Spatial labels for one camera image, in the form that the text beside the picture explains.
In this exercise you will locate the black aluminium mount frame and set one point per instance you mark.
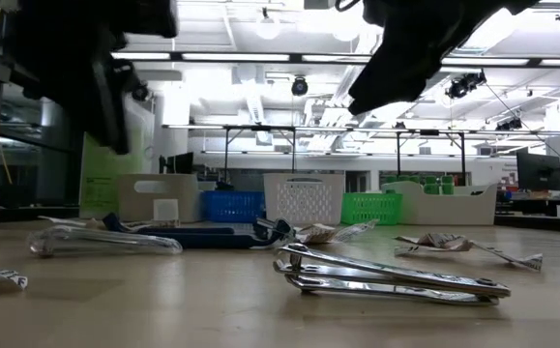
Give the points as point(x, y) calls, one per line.
point(28, 212)
point(540, 223)

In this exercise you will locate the narrow white plastic bin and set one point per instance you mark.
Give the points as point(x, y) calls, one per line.
point(187, 203)

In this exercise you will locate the green plastic basket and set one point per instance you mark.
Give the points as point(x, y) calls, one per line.
point(371, 209)

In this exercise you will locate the round ceiling lamp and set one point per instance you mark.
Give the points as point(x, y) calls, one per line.
point(267, 28)

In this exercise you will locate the green wipes canister white lid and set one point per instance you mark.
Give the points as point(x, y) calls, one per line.
point(98, 188)

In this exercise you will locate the silver metal nail clipper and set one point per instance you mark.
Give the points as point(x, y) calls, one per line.
point(453, 286)

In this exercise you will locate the black ceiling spotlight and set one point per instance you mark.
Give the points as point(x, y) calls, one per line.
point(463, 86)

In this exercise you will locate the black overhead frame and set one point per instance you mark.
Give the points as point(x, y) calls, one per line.
point(308, 128)

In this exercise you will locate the black overhead camera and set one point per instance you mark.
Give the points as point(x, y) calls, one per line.
point(300, 87)

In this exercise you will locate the wide white plastic bin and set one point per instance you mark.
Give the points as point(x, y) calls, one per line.
point(453, 210)

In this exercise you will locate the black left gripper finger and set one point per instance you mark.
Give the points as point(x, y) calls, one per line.
point(110, 111)

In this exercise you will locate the white perforated plastic basket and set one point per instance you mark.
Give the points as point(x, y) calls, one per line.
point(303, 203)

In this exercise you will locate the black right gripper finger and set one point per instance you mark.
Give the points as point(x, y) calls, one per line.
point(395, 82)

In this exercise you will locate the black computer monitor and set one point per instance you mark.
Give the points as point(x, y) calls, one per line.
point(183, 163)
point(539, 171)

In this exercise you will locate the printed white paper sachet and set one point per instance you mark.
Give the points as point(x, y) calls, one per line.
point(154, 224)
point(62, 221)

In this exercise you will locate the blue disposable razor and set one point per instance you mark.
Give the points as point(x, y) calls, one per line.
point(115, 223)
point(202, 240)

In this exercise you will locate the ceiling light strip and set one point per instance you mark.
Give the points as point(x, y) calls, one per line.
point(236, 57)

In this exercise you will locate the blue plastic basket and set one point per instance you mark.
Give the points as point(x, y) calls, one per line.
point(231, 207)

